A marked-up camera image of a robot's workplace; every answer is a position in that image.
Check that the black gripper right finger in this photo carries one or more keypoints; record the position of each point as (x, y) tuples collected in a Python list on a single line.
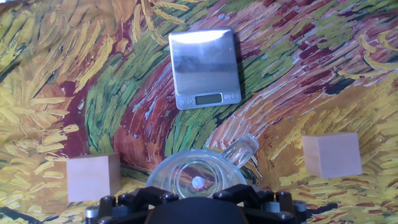
[(267, 205)]

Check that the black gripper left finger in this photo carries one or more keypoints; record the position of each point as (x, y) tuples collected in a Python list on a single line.
[(124, 205)]

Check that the clear glass cup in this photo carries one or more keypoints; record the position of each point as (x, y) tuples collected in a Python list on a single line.
[(199, 161)]

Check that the wooden cube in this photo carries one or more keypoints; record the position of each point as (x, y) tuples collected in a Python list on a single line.
[(93, 177), (331, 155)]

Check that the painted yellow blue cloth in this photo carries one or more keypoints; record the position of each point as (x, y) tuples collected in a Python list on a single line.
[(93, 93)]

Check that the silver digital scale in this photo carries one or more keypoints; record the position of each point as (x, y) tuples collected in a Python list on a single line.
[(203, 62)]

